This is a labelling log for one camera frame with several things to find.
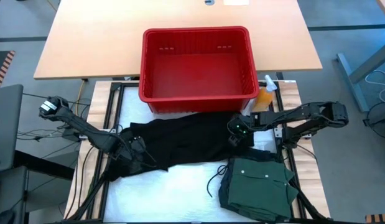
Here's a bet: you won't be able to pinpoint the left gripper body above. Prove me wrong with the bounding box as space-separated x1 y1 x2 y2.
117 135 148 166

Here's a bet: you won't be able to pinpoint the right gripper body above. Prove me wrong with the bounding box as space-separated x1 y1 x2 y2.
226 113 256 139

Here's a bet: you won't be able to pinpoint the dark blue denim jeans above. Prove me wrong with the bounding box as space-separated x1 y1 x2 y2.
218 147 292 223

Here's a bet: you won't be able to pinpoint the black knit garment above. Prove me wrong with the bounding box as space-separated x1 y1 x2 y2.
103 111 258 183

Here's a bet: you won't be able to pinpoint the green polo shirt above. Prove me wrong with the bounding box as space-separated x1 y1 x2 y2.
226 157 299 222

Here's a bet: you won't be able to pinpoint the red plastic laundry bin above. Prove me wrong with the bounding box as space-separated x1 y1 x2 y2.
138 26 260 114

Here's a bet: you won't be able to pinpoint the orange spray bottle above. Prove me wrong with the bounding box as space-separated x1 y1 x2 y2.
251 74 278 113

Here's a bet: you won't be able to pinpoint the light wooden desk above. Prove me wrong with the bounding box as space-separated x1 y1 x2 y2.
33 0 323 80

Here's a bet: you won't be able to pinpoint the grey metal desk leg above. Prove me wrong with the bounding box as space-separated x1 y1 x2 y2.
336 40 385 113

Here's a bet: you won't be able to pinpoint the black computer mouse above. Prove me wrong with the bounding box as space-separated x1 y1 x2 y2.
0 209 16 224

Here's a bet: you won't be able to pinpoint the black orange striped mat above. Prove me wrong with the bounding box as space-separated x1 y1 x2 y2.
0 50 16 90
365 213 385 224

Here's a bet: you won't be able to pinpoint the black aluminium table frame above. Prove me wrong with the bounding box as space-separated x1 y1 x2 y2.
64 80 332 224

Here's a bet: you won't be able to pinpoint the yellow floor cable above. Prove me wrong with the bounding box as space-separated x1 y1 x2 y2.
75 78 88 106

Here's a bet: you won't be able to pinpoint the thin black floor cable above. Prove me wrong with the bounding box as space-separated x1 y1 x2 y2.
22 92 91 107

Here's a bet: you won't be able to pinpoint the white floor cable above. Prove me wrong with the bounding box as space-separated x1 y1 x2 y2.
364 69 385 105

